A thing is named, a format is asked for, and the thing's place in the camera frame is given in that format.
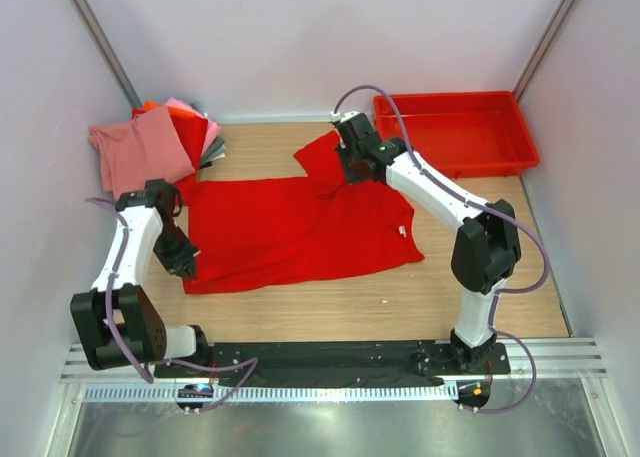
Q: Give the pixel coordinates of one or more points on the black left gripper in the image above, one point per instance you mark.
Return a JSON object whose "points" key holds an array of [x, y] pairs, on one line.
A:
{"points": [[185, 258]]}

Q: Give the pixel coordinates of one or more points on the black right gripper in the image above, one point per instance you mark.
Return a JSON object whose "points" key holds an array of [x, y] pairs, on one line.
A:
{"points": [[352, 177]]}

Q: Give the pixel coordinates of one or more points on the red t shirt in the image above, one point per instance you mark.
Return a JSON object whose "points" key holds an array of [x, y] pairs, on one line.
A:
{"points": [[257, 233], [192, 132]]}

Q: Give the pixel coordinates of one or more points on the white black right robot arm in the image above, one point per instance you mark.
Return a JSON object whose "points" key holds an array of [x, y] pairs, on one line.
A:
{"points": [[486, 248]]}

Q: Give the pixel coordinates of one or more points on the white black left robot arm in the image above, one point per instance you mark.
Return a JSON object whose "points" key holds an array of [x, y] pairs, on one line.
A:
{"points": [[115, 320]]}

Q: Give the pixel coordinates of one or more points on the red plastic tray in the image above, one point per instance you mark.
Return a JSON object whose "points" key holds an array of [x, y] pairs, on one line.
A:
{"points": [[469, 134]]}

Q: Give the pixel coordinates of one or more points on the dusty pink folded t shirt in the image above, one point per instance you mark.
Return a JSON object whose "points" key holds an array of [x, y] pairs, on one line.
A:
{"points": [[116, 147]]}

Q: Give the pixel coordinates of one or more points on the grey folded t shirt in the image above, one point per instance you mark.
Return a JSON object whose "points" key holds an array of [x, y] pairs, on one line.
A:
{"points": [[216, 148]]}

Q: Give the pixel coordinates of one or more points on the red folded t shirt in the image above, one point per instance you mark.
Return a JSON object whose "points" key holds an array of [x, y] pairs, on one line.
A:
{"points": [[192, 132]]}

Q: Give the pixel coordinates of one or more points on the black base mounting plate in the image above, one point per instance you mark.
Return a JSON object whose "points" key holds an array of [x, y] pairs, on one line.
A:
{"points": [[336, 365]]}

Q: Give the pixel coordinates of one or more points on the light pink folded t shirt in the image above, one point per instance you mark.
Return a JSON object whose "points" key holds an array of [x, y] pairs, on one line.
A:
{"points": [[212, 130]]}

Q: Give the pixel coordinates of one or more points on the orange folded t shirt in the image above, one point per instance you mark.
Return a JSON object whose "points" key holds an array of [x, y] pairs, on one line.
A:
{"points": [[148, 105]]}

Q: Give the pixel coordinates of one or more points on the white slotted cable duct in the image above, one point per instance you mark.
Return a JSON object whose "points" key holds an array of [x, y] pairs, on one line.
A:
{"points": [[201, 393]]}

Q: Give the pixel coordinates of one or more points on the right aluminium frame post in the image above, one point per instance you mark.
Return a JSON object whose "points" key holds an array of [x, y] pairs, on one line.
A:
{"points": [[558, 20]]}

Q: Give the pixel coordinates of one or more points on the aluminium frame post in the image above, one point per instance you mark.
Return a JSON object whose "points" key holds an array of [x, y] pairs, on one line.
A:
{"points": [[558, 20], [101, 41]]}

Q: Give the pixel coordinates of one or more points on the left aluminium frame post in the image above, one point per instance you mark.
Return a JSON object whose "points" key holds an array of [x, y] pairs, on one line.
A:
{"points": [[101, 41]]}

